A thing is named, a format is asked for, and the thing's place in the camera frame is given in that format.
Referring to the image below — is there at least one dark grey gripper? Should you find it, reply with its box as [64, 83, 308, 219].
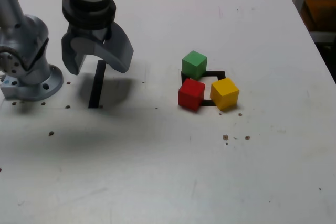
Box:
[61, 23, 135, 76]

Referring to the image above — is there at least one green cube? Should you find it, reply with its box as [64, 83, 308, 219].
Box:
[181, 50, 208, 81]

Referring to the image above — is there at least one red cube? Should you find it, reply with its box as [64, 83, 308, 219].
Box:
[178, 78, 206, 111]

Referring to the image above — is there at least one yellow cube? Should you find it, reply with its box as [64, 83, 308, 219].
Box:
[209, 77, 240, 111]

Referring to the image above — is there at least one black tape square outline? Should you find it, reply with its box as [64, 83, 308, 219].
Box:
[180, 70, 226, 108]

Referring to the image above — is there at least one black tape strip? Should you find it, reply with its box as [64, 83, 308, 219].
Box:
[88, 60, 107, 109]

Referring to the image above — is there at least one yellow box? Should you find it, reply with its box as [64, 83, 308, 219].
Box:
[303, 0, 336, 32]

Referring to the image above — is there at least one white horizontal bar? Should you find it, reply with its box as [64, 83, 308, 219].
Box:
[310, 31, 336, 44]

